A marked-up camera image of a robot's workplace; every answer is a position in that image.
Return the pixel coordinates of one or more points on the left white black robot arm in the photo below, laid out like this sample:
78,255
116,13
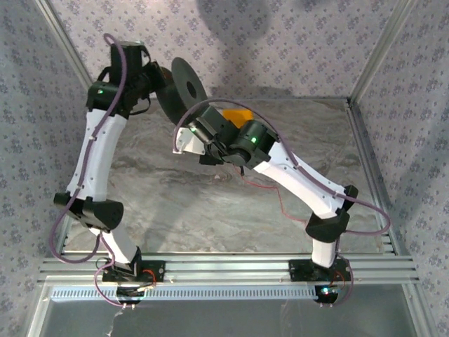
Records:
94,154

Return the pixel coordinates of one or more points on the orange plastic bin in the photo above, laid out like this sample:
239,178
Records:
238,116

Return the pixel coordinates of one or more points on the black controller board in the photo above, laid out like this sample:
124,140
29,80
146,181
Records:
129,294
327,294

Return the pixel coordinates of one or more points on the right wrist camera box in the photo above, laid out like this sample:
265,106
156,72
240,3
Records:
187,144

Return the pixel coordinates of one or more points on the aluminium frame post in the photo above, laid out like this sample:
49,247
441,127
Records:
379,56
73,56

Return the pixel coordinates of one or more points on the aluminium mounting rail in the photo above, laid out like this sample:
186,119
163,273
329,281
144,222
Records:
228,268

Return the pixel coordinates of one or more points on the aluminium table edge rail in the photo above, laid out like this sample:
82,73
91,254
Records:
61,242
366,151

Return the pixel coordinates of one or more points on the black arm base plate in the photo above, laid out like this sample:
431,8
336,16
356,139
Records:
300,270
158,272

